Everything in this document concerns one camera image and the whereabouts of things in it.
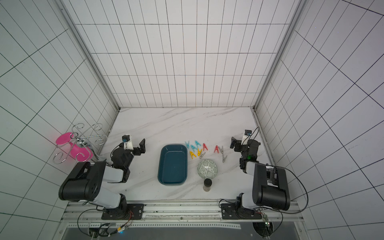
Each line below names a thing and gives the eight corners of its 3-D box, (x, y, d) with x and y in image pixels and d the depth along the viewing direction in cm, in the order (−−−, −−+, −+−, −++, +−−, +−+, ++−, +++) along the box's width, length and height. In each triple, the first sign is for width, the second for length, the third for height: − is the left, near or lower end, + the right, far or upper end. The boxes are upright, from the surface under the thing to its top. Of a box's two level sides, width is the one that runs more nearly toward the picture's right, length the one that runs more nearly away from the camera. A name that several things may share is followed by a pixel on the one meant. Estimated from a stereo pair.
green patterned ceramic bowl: (197, 178, 85) (197, 176, 82) (197, 162, 91) (197, 159, 88) (217, 178, 85) (218, 176, 82) (215, 162, 91) (216, 159, 88)
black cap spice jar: (203, 191, 80) (204, 186, 73) (203, 184, 83) (204, 178, 75) (210, 191, 80) (212, 186, 73) (210, 184, 83) (211, 178, 75)
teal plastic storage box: (157, 185, 83) (155, 182, 78) (162, 149, 98) (161, 144, 93) (186, 185, 83) (186, 182, 78) (187, 149, 98) (187, 144, 93)
